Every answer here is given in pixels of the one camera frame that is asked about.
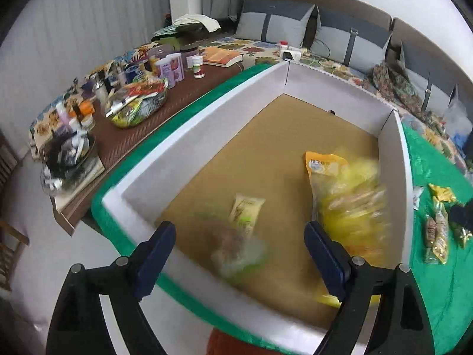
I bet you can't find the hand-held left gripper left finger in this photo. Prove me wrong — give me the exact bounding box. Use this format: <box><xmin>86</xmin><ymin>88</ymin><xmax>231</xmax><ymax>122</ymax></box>
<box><xmin>46</xmin><ymin>221</ymin><xmax>177</xmax><ymax>355</ymax></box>

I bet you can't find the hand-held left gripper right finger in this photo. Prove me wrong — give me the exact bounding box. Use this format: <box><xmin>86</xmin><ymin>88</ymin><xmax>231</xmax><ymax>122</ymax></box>
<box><xmin>304</xmin><ymin>221</ymin><xmax>435</xmax><ymax>355</ymax></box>

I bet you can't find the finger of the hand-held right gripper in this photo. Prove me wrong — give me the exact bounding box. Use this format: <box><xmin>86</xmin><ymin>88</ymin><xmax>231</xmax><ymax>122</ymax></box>
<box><xmin>448</xmin><ymin>204</ymin><xmax>473</xmax><ymax>230</ymax></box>

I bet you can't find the gold foil snack packet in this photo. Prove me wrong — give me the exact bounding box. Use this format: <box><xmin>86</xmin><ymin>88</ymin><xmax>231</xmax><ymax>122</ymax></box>
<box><xmin>457</xmin><ymin>225</ymin><xmax>473</xmax><ymax>249</ymax></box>

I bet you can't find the yellow-edged clear peanut packet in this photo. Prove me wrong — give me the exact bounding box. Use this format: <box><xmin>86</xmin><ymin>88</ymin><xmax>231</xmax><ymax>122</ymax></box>
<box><xmin>432</xmin><ymin>196</ymin><xmax>451</xmax><ymax>264</ymax></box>

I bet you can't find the gold wrapper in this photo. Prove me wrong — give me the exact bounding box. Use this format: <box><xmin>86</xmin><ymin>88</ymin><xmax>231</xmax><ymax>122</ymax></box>
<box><xmin>428</xmin><ymin>183</ymin><xmax>458</xmax><ymax>204</ymax></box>

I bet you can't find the dark clear sausage packet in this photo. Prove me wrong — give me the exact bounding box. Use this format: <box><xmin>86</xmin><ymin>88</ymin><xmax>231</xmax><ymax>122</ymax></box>
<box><xmin>424</xmin><ymin>212</ymin><xmax>439</xmax><ymax>264</ymax></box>

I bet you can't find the yellow packet with red label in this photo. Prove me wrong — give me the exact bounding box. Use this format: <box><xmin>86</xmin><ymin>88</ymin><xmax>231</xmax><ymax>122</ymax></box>
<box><xmin>305</xmin><ymin>151</ymin><xmax>391</xmax><ymax>308</ymax></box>

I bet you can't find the green-edged clear drumstick packet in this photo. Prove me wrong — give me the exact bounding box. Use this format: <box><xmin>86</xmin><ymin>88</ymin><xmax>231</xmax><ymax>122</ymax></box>
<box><xmin>194</xmin><ymin>210</ymin><xmax>273</xmax><ymax>280</ymax></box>

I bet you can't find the pale yellow snack packet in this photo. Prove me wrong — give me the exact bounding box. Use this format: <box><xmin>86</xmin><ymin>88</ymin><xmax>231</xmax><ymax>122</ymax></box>
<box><xmin>229</xmin><ymin>193</ymin><xmax>267</xmax><ymax>236</ymax></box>

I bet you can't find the white cardboard box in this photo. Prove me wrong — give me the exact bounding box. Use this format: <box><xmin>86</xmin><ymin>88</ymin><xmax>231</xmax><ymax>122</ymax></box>
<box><xmin>101</xmin><ymin>60</ymin><xmax>414</xmax><ymax>355</ymax></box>

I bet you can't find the clear plastic bag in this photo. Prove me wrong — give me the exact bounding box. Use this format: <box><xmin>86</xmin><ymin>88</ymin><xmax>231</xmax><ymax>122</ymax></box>
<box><xmin>443</xmin><ymin>95</ymin><xmax>473</xmax><ymax>135</ymax></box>

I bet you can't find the pale flat book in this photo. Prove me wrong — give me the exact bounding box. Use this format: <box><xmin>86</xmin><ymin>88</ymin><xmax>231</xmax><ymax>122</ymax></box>
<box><xmin>55</xmin><ymin>153</ymin><xmax>106</xmax><ymax>213</ymax></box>

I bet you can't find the person's orange clothing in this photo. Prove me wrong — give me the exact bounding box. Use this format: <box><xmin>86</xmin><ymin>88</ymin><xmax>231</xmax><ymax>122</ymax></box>
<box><xmin>206</xmin><ymin>328</ymin><xmax>261</xmax><ymax>355</ymax></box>

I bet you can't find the brown side table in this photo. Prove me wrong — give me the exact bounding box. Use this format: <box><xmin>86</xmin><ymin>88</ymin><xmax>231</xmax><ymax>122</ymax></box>
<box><xmin>52</xmin><ymin>57</ymin><xmax>276</xmax><ymax>238</ymax></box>

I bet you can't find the metal bowl of toiletries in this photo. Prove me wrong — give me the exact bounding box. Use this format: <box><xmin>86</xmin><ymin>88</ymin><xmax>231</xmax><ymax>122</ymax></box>
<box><xmin>40</xmin><ymin>131</ymin><xmax>97</xmax><ymax>195</ymax></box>

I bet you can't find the wooden chair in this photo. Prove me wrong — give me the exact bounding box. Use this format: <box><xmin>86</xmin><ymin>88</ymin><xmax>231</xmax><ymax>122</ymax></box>
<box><xmin>0</xmin><ymin>129</ymin><xmax>30</xmax><ymax>293</ymax></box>

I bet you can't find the plastic bag of packets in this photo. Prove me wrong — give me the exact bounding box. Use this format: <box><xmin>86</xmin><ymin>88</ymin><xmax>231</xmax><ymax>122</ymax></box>
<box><xmin>104</xmin><ymin>79</ymin><xmax>169</xmax><ymax>129</ymax></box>

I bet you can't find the orange bottle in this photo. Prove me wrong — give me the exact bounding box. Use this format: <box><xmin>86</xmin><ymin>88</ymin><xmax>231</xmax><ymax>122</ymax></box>
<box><xmin>78</xmin><ymin>103</ymin><xmax>96</xmax><ymax>128</ymax></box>

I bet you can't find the purple canister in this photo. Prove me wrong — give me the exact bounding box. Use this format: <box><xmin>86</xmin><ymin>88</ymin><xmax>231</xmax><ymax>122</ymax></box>
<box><xmin>154</xmin><ymin>58</ymin><xmax>174</xmax><ymax>89</ymax></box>
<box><xmin>166</xmin><ymin>53</ymin><xmax>185</xmax><ymax>83</ymax></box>

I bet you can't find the translucent pink container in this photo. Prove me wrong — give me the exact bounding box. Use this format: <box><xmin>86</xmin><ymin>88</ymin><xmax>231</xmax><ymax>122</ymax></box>
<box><xmin>147</xmin><ymin>44</ymin><xmax>175</xmax><ymax>63</ymax></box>

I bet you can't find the white power strip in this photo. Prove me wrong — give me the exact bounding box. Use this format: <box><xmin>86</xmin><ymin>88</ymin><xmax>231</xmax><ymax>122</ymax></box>
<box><xmin>278</xmin><ymin>40</ymin><xmax>310</xmax><ymax>62</ymax></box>

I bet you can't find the dark jar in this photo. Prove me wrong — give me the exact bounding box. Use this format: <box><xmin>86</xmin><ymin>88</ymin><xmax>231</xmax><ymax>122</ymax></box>
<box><xmin>179</xmin><ymin>43</ymin><xmax>200</xmax><ymax>69</ymax></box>

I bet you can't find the orange book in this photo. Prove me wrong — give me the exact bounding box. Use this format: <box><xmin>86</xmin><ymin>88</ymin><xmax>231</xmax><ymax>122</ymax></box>
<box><xmin>201</xmin><ymin>46</ymin><xmax>244</xmax><ymax>68</ymax></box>

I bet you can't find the green clothes pile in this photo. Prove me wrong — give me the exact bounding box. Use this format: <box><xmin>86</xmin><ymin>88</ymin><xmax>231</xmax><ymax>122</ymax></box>
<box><xmin>151</xmin><ymin>24</ymin><xmax>202</xmax><ymax>43</ymax></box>

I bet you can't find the white cloth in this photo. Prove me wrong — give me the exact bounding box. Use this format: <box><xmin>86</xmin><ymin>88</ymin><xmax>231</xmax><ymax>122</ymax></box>
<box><xmin>173</xmin><ymin>14</ymin><xmax>222</xmax><ymax>33</ymax></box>

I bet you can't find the grey curtain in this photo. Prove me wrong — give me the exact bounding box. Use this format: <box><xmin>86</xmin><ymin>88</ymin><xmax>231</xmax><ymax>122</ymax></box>
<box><xmin>0</xmin><ymin>0</ymin><xmax>242</xmax><ymax>145</ymax></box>

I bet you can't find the grey strapped pillow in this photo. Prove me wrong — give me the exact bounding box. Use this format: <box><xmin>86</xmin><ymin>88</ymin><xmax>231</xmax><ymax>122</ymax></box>
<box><xmin>310</xmin><ymin>5</ymin><xmax>393</xmax><ymax>75</ymax></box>
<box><xmin>398</xmin><ymin>40</ymin><xmax>459</xmax><ymax>113</ymax></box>
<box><xmin>234</xmin><ymin>0</ymin><xmax>315</xmax><ymax>46</ymax></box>

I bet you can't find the thin black charger cable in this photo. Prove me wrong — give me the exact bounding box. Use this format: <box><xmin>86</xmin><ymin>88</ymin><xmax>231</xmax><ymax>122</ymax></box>
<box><xmin>316</xmin><ymin>38</ymin><xmax>335</xmax><ymax>62</ymax></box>

